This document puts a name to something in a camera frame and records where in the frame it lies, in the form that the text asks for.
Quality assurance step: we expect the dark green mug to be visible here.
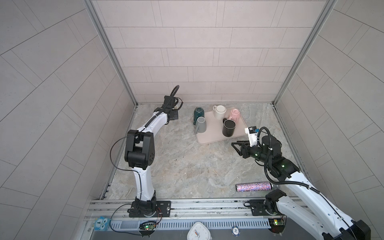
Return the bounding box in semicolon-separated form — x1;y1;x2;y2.
193;107;205;125

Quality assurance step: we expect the white mug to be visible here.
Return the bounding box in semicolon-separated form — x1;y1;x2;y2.
213;105;227;120

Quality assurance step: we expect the left circuit board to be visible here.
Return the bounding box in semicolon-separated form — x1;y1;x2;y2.
139;221;157;236

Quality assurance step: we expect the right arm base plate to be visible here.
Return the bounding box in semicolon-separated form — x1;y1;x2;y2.
243;199;282;216

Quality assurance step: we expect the pink mug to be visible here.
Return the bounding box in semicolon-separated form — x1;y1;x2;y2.
228;109;241;124

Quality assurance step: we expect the white kitchen timer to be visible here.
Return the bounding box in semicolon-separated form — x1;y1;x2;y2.
187;222;212;240

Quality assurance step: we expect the pink plastic tray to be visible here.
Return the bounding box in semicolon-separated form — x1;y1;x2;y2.
196;111;247;145

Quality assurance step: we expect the right circuit board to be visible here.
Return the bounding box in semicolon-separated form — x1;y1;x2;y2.
269;219;286;234

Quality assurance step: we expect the black mug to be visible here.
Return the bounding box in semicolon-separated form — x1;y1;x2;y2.
222;118;236;138

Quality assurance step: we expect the glittery cylindrical bottle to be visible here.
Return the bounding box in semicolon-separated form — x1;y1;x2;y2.
235;182;273;192

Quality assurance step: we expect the grey mug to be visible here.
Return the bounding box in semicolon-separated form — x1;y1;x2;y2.
195;117;207;134

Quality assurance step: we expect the round blue badge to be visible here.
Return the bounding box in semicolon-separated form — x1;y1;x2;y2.
231;226;240;237

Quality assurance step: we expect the blue owl sticker box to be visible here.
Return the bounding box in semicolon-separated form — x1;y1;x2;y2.
94;217;111;232

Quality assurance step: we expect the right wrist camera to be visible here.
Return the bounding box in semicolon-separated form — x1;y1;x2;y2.
245;126;259;147

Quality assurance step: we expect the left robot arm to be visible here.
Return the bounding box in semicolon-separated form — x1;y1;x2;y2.
124;96;183;217

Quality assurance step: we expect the right corrugated cable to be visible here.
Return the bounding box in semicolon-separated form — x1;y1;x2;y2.
256;126;322;194

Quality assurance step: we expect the circuit board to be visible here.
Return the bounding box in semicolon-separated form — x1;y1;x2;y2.
139;221;157;236
269;219;286;234

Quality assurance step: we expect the aluminium mounting rail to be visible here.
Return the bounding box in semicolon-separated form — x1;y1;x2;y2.
83;196;335;221

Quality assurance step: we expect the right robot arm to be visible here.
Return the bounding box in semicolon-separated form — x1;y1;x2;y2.
231;136;372;240

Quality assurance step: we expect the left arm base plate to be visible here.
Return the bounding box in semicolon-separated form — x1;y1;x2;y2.
128;199;172;218

